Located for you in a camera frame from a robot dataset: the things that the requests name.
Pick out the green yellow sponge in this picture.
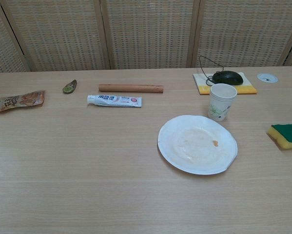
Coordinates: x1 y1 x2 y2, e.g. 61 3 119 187
267 121 292 150

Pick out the yellow white mouse pad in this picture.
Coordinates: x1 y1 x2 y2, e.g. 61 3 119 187
193 72 258 96

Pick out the wooden rolling pin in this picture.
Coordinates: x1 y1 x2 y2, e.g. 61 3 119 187
98 83 164 94

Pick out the white toothpaste tube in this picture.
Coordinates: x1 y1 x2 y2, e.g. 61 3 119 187
87 95 142 108

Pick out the white paper plate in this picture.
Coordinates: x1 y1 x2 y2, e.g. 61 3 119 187
157 115 238 176

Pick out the floral print paper cup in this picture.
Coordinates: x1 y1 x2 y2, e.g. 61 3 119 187
208 83 238 122

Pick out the kiwi shaped correction tape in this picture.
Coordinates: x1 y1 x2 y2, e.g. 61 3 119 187
61 79 78 94

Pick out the woven wooden folding screen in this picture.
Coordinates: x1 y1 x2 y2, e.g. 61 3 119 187
0 0 292 76

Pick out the black computer mouse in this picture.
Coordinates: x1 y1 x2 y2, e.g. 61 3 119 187
213 70 244 85

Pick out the brown snack packet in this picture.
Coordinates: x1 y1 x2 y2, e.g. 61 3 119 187
0 90 46 117

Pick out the white round table grommet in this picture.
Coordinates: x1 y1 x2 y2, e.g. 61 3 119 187
256 73 279 83

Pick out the black mouse cable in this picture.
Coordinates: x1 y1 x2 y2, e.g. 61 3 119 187
199 55 224 86

